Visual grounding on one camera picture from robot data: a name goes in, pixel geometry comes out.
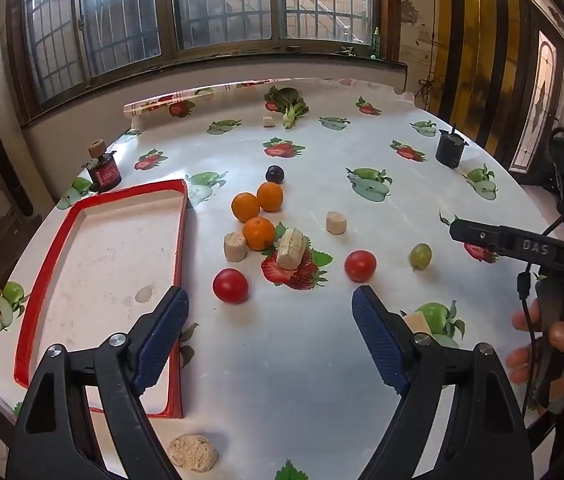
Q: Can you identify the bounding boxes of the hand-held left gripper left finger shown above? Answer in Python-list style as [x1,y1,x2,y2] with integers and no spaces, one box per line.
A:
[6,285,190,480]

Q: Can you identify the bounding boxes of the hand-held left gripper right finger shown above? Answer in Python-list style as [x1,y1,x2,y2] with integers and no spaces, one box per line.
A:
[352,285,535,480]

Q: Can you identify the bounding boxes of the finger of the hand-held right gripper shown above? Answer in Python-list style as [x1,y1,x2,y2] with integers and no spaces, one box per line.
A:
[449,219,515,253]

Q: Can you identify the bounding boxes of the beige block piece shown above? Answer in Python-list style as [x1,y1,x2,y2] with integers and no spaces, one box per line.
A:
[402,310,435,336]

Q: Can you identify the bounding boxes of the green grape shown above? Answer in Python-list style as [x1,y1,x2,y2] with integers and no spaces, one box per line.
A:
[409,243,433,270]

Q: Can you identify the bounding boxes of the red tomato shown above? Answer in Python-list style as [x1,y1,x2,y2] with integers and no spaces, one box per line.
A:
[212,268,250,305]
[344,250,378,282]

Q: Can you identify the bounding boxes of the red rimmed white tray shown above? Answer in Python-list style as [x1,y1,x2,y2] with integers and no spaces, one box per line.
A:
[13,178,189,418]

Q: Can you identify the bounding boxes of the round beige crumbly piece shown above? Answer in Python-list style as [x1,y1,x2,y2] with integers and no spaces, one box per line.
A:
[168,433,218,472]

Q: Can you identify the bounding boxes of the small beige cylinder piece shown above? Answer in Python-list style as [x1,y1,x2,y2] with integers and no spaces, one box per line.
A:
[223,232,247,264]
[325,211,350,235]

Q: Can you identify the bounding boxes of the peeled banana piece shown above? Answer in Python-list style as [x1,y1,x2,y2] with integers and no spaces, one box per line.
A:
[276,228,308,270]

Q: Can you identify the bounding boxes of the orange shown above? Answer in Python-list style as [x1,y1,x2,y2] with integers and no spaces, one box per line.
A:
[256,181,284,212]
[231,192,261,223]
[242,216,277,252]

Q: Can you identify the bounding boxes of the black cup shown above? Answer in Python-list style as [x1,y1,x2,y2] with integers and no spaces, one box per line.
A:
[435,122,469,169]

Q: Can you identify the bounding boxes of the fruit printed tablecloth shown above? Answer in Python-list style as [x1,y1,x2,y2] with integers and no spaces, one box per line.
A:
[0,76,564,480]

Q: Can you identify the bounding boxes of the red black motor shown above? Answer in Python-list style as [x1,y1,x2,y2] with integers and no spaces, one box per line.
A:
[84,139,123,193]

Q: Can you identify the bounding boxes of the leafy green vegetable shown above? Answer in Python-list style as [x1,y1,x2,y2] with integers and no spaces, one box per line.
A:
[263,86,310,129]

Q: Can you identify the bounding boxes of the barred window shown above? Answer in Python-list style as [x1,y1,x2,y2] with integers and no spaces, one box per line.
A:
[7,0,403,126]

